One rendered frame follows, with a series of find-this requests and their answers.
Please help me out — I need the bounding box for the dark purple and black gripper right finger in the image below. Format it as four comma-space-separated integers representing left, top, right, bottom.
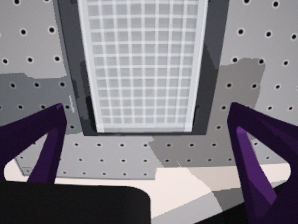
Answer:
227, 102, 298, 224

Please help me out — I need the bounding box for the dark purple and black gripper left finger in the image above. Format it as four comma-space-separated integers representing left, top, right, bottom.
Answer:
0, 103, 67, 183

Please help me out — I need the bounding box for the dark grey rectangular frame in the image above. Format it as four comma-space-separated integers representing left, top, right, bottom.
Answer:
57, 0, 230, 136

